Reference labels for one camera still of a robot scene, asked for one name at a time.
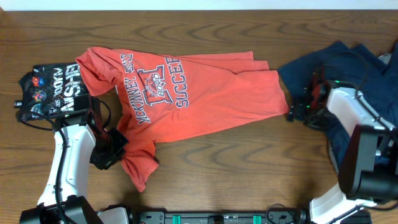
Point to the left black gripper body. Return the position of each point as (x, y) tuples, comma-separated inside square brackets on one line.
[(109, 156)]

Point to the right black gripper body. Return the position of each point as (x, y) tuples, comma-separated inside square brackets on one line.
[(315, 115)]

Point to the red soccer t-shirt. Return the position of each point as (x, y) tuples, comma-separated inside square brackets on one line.
[(167, 98)]

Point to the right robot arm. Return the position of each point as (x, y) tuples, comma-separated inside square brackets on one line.
[(367, 177)]

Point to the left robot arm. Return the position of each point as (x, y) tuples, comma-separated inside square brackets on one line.
[(80, 140)]

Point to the navy blue shirt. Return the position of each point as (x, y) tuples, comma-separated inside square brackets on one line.
[(374, 78)]

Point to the folded black printed shirt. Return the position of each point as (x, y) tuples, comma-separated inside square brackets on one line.
[(54, 91)]

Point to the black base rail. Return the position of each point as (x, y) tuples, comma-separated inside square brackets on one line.
[(277, 215)]

